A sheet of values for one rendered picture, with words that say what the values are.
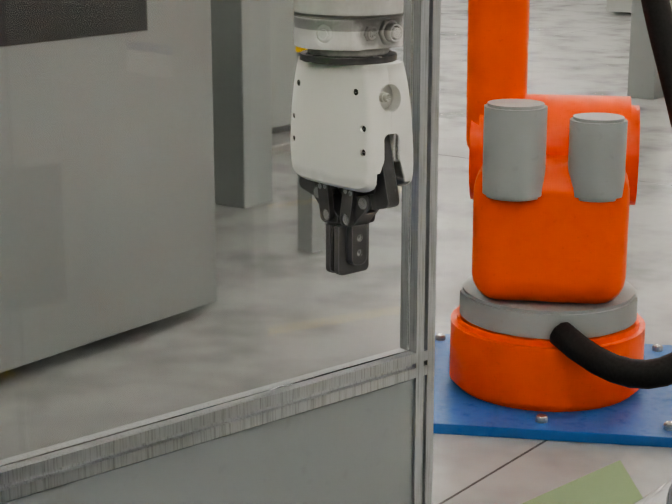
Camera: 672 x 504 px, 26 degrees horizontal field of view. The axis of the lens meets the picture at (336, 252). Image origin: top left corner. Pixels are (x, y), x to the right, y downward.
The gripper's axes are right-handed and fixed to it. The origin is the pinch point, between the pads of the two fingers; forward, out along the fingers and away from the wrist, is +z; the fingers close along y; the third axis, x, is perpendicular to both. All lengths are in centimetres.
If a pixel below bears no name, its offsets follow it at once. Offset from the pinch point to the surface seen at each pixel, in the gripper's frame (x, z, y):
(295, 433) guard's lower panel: -52, 50, 70
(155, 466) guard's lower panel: -27, 49, 70
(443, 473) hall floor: -214, 143, 199
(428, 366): -79, 46, 70
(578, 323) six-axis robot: -277, 110, 203
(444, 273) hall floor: -375, 143, 360
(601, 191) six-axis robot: -280, 66, 198
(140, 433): -25, 43, 70
